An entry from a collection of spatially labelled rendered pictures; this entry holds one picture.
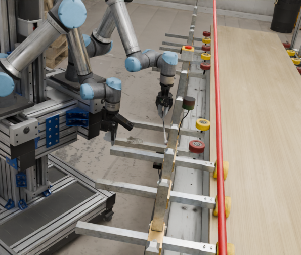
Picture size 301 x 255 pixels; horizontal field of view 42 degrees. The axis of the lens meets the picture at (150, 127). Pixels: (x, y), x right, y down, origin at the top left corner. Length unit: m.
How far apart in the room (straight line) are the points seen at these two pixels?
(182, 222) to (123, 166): 1.49
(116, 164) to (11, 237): 1.25
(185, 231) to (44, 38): 1.06
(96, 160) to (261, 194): 1.92
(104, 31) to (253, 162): 1.03
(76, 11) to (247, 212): 1.05
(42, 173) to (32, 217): 0.27
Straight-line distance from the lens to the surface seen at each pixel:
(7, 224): 2.50
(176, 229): 1.88
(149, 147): 1.99
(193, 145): 1.95
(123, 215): 2.84
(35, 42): 1.70
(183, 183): 2.16
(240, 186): 1.74
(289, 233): 1.59
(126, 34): 1.89
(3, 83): 1.72
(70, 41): 1.87
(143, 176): 3.23
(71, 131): 2.26
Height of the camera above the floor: 1.89
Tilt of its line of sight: 29 degrees down
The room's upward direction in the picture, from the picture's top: 7 degrees clockwise
